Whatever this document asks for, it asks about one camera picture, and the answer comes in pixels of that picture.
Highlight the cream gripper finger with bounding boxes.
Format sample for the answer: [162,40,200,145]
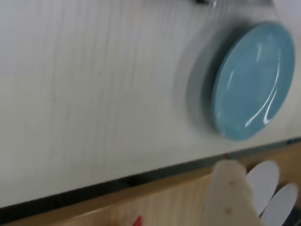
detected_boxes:
[206,159,262,226]

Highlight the blue round dish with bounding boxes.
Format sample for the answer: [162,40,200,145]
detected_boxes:
[213,21,296,142]

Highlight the white oval discs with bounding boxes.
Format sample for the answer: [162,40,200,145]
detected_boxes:
[246,160,280,214]

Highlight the white oval slipper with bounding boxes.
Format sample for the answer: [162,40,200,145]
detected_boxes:
[258,183,299,223]

